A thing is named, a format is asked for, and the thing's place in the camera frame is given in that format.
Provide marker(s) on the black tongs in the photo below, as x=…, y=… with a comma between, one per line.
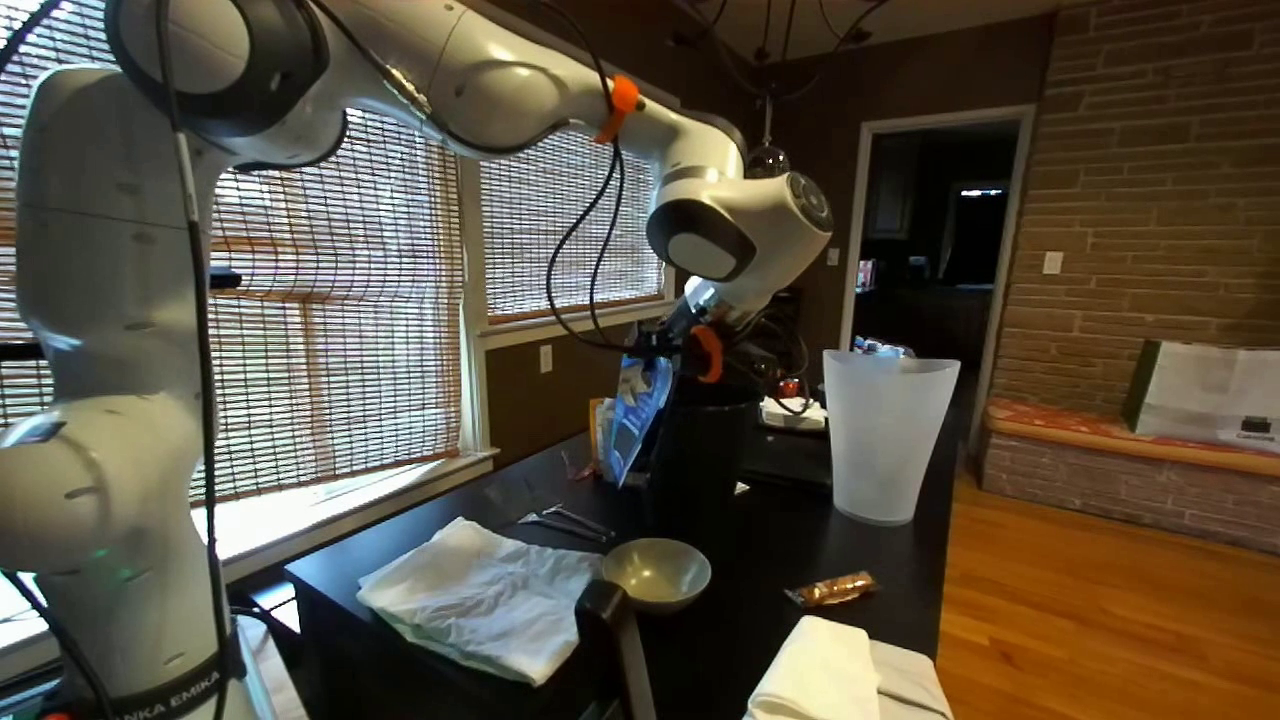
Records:
x=554, y=529

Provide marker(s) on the small black object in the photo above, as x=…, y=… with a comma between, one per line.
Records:
x=1258, y=424

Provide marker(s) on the black camera on tripod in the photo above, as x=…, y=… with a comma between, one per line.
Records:
x=224, y=278

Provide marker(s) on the blue cardboard snack box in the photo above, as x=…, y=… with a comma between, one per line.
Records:
x=637, y=413

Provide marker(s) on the white paper bag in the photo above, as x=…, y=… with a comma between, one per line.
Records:
x=1201, y=385

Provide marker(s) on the narrow bamboo window blind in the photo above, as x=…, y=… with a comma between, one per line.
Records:
x=534, y=225

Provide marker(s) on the hanging glass ball ornament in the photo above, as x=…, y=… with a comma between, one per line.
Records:
x=764, y=159

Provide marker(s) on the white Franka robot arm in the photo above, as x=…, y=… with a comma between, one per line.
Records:
x=92, y=264

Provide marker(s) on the large white folded cloth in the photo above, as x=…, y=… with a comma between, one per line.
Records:
x=483, y=595

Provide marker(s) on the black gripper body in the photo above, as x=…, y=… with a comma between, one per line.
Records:
x=680, y=360

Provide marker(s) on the white wall outlet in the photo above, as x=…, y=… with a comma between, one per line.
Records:
x=544, y=357

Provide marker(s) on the small white folded cloth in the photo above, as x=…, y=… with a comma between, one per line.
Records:
x=813, y=673

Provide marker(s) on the wood-topped brick ledge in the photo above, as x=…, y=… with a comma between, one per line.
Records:
x=1106, y=465

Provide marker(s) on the black wrist camera orange mount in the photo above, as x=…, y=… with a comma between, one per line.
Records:
x=711, y=357

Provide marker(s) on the translucent white waste bin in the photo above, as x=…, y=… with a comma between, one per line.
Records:
x=887, y=441

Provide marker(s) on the white food container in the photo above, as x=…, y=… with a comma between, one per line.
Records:
x=797, y=413

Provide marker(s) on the black plastic waste bin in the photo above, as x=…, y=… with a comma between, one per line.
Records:
x=724, y=465

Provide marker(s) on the wide bamboo window blind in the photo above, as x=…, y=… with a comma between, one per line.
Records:
x=346, y=360

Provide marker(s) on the metal slotted spatula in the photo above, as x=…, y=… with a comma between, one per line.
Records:
x=567, y=516

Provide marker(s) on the brown snack bar wrapper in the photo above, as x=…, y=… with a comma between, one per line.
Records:
x=834, y=588

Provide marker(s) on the white light switch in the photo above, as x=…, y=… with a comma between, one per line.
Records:
x=1053, y=263

